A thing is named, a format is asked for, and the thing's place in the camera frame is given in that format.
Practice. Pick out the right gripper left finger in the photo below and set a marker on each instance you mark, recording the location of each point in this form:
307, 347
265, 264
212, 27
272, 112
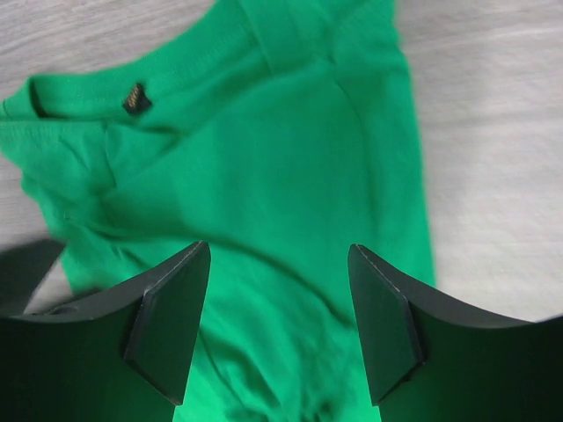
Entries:
120, 354

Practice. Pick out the green t shirt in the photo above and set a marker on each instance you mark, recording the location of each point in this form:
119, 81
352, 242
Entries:
280, 133

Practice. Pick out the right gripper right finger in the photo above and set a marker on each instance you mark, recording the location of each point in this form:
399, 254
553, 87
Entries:
431, 357

